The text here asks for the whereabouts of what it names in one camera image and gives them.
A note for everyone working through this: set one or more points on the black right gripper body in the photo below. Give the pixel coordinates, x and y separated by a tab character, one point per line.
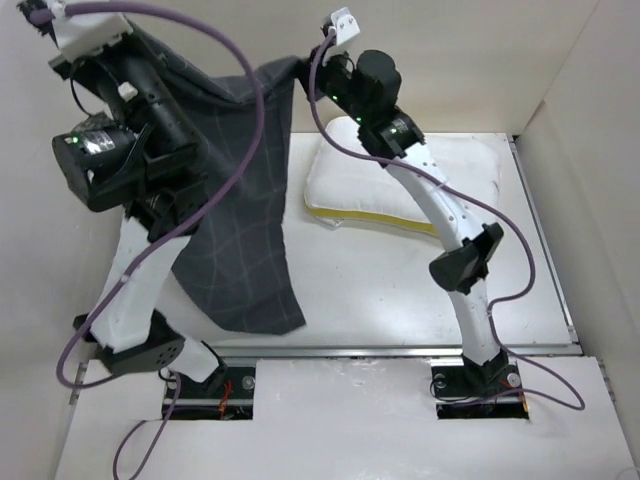
336	80

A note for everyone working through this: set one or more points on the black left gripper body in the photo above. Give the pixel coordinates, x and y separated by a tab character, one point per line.
125	73

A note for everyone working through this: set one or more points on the white pillow with yellow band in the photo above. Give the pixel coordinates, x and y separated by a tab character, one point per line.
340	188

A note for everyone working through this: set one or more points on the dark grey checked pillowcase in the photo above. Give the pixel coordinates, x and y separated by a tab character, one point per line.
234	270

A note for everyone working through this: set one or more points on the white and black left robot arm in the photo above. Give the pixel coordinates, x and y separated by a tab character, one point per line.
144	157

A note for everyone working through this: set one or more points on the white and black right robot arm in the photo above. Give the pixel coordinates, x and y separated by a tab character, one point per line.
399	146

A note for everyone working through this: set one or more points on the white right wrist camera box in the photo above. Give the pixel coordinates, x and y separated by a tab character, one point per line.
341	26

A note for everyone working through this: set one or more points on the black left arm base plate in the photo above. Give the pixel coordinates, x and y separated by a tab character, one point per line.
242	378

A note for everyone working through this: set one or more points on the aluminium front rail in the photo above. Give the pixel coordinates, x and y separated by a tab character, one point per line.
572	349

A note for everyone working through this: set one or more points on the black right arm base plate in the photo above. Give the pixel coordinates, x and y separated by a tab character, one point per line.
458	383

